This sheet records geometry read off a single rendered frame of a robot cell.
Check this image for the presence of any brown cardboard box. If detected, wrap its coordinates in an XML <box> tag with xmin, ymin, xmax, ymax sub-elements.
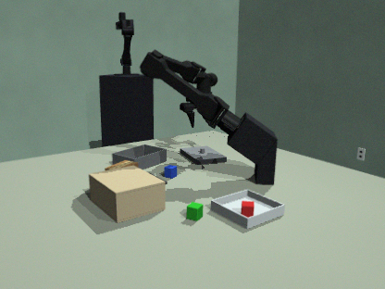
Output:
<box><xmin>105</xmin><ymin>160</ymin><xmax>138</xmax><ymax>170</ymax></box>

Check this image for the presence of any small blue block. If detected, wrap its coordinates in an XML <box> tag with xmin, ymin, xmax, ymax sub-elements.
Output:
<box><xmin>165</xmin><ymin>165</ymin><xmax>177</xmax><ymax>179</ymax></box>

